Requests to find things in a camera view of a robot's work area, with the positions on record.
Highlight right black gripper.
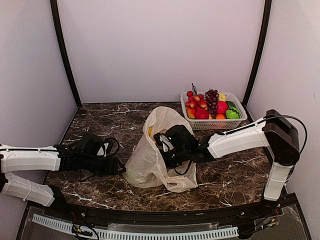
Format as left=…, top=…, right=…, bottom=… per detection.
left=143, top=146, right=190, bottom=169

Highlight banana print plastic bag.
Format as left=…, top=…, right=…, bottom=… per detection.
left=123, top=106, right=198, bottom=193

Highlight red toy apple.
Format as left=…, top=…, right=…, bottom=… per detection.
left=195, top=109, right=210, bottom=120

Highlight red cherry bunch toy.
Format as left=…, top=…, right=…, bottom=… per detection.
left=183, top=83, right=208, bottom=111

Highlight purple toy grapes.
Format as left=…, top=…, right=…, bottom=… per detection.
left=204, top=89, right=219, bottom=119

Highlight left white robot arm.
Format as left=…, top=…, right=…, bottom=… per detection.
left=0, top=133, right=126, bottom=218

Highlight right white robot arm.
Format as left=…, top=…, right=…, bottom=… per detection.
left=153, top=109, right=305, bottom=217

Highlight orange toy fruit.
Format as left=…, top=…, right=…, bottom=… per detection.
left=215, top=113, right=227, bottom=120

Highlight yellow toy fruit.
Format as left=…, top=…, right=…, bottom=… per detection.
left=218, top=92, right=227, bottom=102

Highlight red yellow toy mango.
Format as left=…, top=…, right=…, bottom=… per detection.
left=186, top=107, right=197, bottom=120

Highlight white plastic basket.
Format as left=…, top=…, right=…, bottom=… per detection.
left=180, top=92, right=248, bottom=130

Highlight green watermelon toy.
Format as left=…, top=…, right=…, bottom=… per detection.
left=225, top=100, right=241, bottom=119

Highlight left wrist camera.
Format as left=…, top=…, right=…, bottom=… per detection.
left=97, top=137, right=120, bottom=158

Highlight black front rail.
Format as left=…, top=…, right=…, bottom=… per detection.
left=45, top=193, right=306, bottom=228

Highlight white slotted cable duct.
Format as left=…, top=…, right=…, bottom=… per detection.
left=32, top=214, right=239, bottom=240

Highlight left black frame post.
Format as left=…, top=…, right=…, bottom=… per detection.
left=50, top=0, right=82, bottom=109

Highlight black frame post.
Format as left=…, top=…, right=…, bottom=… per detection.
left=242, top=0, right=272, bottom=108
left=50, top=0, right=82, bottom=109

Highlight right black frame post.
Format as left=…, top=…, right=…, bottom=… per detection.
left=242, top=0, right=272, bottom=108

